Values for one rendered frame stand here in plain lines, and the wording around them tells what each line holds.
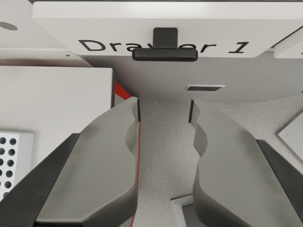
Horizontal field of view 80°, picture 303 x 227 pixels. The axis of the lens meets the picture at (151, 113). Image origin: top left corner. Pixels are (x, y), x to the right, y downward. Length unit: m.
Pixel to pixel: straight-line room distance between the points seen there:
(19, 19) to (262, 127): 1.20
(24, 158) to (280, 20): 0.43
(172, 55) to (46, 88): 0.28
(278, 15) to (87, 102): 0.32
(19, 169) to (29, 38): 0.23
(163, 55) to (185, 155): 0.96
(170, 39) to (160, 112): 0.91
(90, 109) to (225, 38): 0.26
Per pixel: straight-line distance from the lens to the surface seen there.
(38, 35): 0.34
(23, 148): 0.41
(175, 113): 1.12
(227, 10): 0.22
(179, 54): 0.21
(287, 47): 0.33
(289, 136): 1.31
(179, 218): 1.24
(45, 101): 0.42
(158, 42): 0.22
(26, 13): 0.29
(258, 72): 0.51
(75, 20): 0.24
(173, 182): 1.17
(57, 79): 0.41
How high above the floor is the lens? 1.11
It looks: 86 degrees down
